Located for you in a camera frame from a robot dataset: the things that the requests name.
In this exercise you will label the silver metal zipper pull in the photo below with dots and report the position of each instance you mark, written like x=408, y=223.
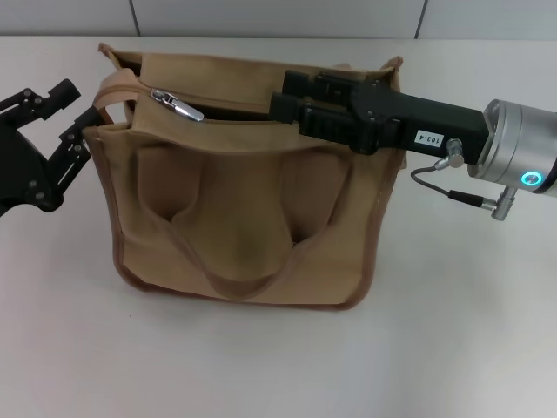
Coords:
x=183, y=109

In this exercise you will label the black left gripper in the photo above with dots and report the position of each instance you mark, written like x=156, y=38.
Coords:
x=17, y=174

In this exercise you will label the khaki canvas food bag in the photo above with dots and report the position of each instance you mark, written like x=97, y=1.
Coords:
x=243, y=209

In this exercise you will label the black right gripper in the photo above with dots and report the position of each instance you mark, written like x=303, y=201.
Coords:
x=418, y=122

